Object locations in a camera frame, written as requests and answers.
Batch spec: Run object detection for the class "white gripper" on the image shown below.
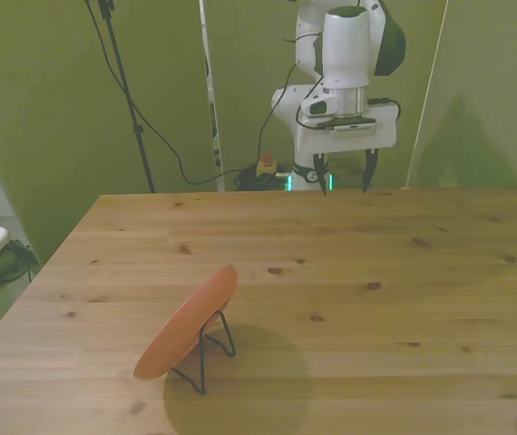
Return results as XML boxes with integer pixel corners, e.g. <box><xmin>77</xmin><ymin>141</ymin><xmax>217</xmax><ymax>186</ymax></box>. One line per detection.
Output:
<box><xmin>297</xmin><ymin>101</ymin><xmax>398</xmax><ymax>198</ymax></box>

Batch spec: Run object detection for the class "pink round plate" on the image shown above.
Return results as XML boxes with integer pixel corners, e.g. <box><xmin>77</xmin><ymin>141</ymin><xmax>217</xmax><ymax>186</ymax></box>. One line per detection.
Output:
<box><xmin>132</xmin><ymin>264</ymin><xmax>239</xmax><ymax>381</ymax></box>

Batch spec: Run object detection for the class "yellow emergency stop button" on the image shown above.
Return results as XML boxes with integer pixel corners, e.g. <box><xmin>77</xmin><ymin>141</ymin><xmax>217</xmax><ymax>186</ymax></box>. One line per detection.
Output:
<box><xmin>256</xmin><ymin>153</ymin><xmax>278</xmax><ymax>179</ymax></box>

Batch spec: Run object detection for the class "thin white partition strip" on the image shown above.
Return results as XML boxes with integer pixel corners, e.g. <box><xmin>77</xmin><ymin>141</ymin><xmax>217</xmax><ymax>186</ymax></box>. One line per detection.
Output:
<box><xmin>405</xmin><ymin>0</ymin><xmax>450</xmax><ymax>190</ymax></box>

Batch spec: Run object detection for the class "wide white partition strip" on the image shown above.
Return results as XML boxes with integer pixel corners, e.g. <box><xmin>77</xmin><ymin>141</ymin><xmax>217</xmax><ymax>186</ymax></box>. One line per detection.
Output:
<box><xmin>198</xmin><ymin>0</ymin><xmax>226</xmax><ymax>192</ymax></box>

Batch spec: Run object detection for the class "thin black tripod pole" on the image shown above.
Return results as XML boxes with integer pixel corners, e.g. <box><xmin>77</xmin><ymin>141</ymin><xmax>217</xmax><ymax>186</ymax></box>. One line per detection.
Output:
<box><xmin>84</xmin><ymin>0</ymin><xmax>157</xmax><ymax>195</ymax></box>

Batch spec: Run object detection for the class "green bag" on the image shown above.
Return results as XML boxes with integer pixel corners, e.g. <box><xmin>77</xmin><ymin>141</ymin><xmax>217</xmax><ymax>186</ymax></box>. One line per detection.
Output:
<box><xmin>0</xmin><ymin>239</ymin><xmax>42</xmax><ymax>286</ymax></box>

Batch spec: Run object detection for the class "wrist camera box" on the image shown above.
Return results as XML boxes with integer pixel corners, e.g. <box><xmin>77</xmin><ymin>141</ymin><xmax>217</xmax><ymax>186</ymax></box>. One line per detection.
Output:
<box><xmin>316</xmin><ymin>116</ymin><xmax>380</xmax><ymax>136</ymax></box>

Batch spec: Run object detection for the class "dark floor cable bundle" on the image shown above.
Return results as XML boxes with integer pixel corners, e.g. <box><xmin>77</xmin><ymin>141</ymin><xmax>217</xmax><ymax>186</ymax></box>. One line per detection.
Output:
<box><xmin>233</xmin><ymin>166</ymin><xmax>294</xmax><ymax>192</ymax></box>

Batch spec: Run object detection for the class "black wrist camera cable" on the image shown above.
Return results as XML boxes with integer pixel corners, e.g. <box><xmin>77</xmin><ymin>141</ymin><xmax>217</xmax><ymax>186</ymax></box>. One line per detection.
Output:
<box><xmin>256</xmin><ymin>31</ymin><xmax>403</xmax><ymax>182</ymax></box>

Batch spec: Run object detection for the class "black tripod camera cable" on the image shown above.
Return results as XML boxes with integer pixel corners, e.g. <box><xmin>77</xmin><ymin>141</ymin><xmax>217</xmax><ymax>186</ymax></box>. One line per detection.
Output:
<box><xmin>84</xmin><ymin>0</ymin><xmax>259</xmax><ymax>186</ymax></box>

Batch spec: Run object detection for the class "black wire plate stand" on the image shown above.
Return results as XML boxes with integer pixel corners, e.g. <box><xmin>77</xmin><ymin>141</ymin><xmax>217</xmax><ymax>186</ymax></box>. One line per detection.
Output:
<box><xmin>171</xmin><ymin>311</ymin><xmax>237</xmax><ymax>395</ymax></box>

